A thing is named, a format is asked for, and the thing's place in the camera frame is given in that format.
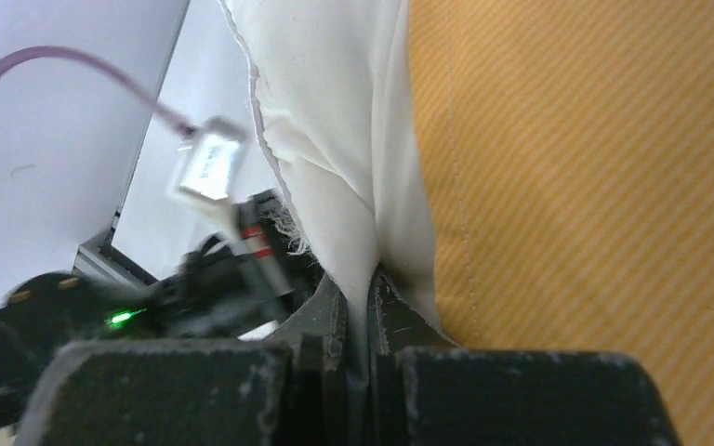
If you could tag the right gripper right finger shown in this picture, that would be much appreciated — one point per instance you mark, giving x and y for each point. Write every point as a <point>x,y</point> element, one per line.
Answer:
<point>427,390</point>

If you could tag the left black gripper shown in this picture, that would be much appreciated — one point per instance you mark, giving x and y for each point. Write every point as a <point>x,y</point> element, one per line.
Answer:
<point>218,293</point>

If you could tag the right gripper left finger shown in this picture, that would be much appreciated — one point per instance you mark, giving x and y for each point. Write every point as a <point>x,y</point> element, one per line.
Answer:
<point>287,389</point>

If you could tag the white pillow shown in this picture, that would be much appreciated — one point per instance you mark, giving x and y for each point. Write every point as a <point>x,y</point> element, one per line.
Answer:
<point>331,95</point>

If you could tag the yellow and blue pillowcase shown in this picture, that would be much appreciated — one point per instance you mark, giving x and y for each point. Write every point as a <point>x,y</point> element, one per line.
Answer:
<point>567,150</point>

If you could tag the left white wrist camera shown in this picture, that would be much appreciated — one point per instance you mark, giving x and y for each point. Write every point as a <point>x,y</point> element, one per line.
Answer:
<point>208,164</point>

